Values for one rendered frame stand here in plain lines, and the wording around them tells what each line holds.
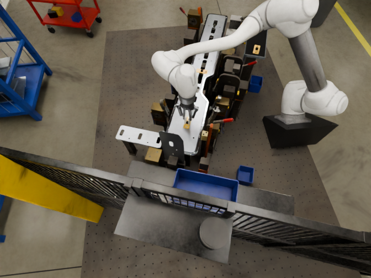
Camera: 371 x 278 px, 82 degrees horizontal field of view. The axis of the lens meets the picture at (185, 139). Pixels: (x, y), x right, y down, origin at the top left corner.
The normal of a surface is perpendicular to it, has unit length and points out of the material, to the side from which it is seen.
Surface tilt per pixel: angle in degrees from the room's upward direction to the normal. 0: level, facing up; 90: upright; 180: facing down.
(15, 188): 90
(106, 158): 0
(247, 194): 0
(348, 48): 0
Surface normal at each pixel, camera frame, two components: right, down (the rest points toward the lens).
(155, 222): -0.01, -0.47
